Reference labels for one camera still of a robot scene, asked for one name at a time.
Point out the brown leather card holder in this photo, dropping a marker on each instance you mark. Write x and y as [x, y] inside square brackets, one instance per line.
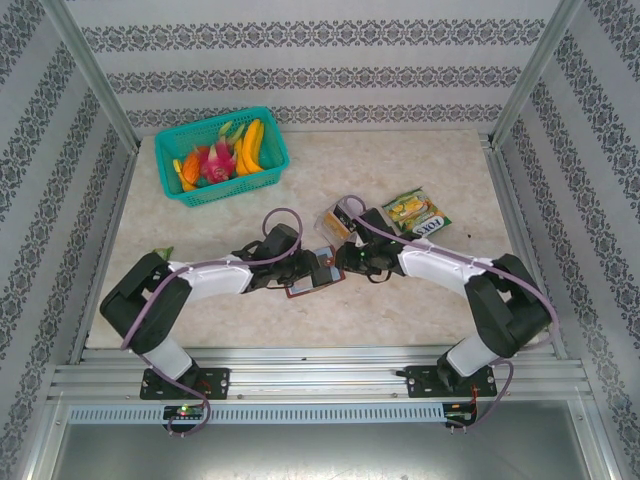
[300, 291]

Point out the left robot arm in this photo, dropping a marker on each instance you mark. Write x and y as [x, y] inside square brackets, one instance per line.
[145, 300]

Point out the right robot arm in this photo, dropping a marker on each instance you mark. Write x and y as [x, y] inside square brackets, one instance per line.
[505, 310]

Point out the dark green card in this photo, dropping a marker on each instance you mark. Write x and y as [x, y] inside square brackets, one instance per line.
[346, 212]

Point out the clear acrylic card box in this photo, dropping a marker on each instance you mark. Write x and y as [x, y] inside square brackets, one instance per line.
[324, 233]

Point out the gold VIP card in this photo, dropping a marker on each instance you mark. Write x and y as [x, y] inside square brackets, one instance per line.
[332, 222]

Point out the green snack packet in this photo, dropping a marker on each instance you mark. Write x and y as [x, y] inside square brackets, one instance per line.
[420, 212]

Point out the teal plastic basket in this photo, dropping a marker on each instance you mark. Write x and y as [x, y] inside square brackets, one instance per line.
[225, 193]

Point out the pink toy dragon fruit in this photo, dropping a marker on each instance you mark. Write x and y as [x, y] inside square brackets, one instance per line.
[216, 162]

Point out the small yellow toy fruit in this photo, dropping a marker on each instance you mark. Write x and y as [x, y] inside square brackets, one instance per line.
[186, 186]

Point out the yellow toy banana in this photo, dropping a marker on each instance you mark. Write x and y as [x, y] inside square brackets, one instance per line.
[252, 145]

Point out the orange toy fruit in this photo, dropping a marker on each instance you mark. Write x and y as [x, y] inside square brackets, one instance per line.
[191, 167]

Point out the small green circuit board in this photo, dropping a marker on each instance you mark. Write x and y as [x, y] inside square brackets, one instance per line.
[182, 411]
[460, 412]

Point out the aluminium rail beam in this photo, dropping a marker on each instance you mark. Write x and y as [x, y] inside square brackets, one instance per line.
[310, 370]

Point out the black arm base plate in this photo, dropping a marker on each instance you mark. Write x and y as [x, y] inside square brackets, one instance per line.
[422, 382]
[217, 382]

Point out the aluminium side rail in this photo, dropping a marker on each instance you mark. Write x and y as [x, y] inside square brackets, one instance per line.
[105, 250]
[525, 240]

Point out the aluminium frame post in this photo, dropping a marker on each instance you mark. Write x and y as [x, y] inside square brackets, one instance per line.
[95, 70]
[537, 70]

